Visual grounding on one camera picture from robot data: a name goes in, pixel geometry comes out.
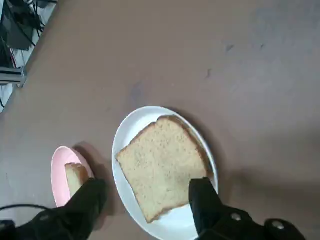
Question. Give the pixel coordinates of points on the pink round plate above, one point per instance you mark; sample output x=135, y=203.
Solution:
x=58, y=170

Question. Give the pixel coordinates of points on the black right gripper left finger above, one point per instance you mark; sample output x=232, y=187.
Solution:
x=82, y=207

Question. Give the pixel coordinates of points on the brown bread slice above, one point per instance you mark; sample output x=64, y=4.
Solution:
x=160, y=162
x=75, y=175

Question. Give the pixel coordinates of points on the white round plate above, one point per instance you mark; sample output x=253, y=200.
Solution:
x=135, y=125

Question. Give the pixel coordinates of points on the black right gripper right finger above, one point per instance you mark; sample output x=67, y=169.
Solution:
x=207, y=212

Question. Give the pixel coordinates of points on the aluminium frame post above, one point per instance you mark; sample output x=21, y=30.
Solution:
x=12, y=75

